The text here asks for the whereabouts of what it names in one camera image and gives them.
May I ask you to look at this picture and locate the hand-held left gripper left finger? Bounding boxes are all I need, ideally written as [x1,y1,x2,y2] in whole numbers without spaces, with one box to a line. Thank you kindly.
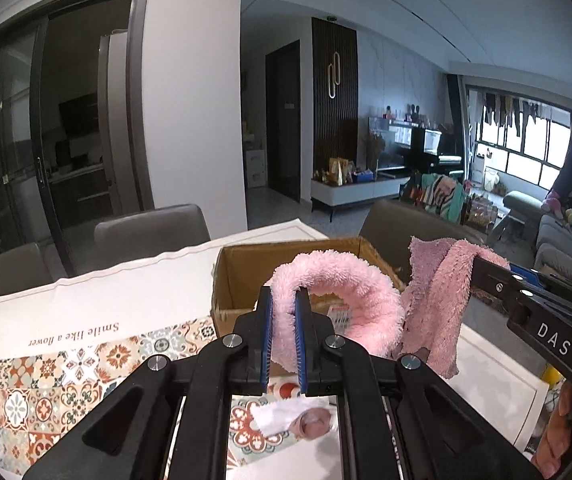
[23,286,273,480]

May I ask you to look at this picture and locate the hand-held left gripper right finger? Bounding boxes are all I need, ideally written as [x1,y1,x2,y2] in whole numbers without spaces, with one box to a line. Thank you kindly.
[294,286,542,480]

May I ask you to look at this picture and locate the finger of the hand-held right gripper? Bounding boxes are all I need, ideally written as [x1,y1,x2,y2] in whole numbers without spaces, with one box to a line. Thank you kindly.
[470,253,533,312]

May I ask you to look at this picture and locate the pink fluffy towel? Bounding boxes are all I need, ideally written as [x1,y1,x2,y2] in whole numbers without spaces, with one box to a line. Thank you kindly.
[398,236,511,379]

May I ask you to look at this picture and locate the brown cardboard box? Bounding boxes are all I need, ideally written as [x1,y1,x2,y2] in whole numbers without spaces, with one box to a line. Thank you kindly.
[211,236,407,342]

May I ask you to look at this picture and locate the pink fluffy headband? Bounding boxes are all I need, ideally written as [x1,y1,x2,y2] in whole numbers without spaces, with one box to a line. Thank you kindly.
[270,251,407,374]

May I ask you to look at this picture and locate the person's right hand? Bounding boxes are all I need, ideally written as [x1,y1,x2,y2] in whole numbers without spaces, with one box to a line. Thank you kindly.
[531,384,572,472]

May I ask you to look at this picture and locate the white cloth piece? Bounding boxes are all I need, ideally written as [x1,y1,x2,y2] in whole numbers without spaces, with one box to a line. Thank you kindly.
[253,397,307,434]

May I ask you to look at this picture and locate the small pink round item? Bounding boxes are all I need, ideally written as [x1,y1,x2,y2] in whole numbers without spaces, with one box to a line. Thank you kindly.
[291,407,335,439]

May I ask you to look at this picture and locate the grey sofa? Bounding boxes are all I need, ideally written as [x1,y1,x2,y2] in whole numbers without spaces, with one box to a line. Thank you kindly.
[503,190,572,302]

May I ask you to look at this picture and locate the clothes drying rack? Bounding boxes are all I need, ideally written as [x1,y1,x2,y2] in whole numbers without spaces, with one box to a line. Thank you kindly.
[400,172,470,225]

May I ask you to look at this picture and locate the grey dining chair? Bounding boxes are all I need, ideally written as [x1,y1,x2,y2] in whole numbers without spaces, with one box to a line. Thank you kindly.
[93,204,211,262]
[0,242,54,302]
[358,199,490,267]

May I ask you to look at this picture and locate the large window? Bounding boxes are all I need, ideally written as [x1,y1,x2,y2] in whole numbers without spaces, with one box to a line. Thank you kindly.
[465,85,572,192]

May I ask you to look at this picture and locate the black piano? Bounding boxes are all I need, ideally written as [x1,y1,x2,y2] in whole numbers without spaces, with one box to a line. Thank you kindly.
[398,127,465,182]

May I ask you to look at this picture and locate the patterned white tablecloth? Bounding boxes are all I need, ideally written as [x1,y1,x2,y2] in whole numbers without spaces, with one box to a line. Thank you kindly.
[0,217,550,480]

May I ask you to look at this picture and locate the white low sideboard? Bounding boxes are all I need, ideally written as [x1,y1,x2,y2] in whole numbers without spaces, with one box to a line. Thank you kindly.
[311,174,413,222]

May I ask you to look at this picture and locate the hanging laundry row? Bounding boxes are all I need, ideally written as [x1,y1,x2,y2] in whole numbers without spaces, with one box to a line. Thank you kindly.
[481,92,553,137]

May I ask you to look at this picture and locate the dried flower bunch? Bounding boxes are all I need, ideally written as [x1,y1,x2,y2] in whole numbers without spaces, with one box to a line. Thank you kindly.
[363,132,387,177]

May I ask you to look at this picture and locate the small white cabinet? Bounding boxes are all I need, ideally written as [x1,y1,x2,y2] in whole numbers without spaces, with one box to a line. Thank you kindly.
[245,147,267,189]

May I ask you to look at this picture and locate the dark wooden door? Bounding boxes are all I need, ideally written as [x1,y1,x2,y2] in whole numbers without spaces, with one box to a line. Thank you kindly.
[265,40,301,204]

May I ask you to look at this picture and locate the silver refrigerator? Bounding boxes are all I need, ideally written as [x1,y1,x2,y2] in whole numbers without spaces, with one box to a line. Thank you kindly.
[98,30,139,212]

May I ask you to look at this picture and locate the dark framed glass sliding door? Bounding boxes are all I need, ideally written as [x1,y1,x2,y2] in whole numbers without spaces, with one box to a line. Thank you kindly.
[0,0,155,273]

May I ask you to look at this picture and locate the dark slatted wall panel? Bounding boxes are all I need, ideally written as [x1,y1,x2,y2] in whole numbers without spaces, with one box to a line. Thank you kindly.
[312,17,359,184]

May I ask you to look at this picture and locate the gold wall ornament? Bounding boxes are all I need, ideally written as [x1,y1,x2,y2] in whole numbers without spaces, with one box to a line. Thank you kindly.
[327,52,347,100]

